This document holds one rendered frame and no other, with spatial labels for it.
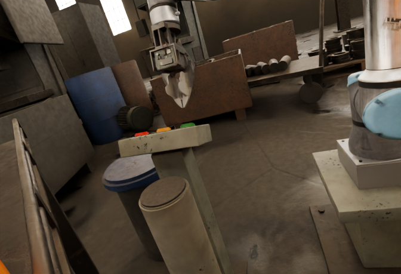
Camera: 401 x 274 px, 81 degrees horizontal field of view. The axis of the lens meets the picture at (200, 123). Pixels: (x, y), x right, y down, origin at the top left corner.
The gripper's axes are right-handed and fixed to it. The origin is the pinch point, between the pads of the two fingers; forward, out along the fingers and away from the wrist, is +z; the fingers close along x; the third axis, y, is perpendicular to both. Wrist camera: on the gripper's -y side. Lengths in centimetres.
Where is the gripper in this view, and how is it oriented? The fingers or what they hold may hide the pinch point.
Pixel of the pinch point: (183, 102)
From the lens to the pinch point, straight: 64.7
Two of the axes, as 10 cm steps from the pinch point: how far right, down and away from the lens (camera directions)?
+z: 1.8, 9.8, -0.2
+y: -3.5, 0.5, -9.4
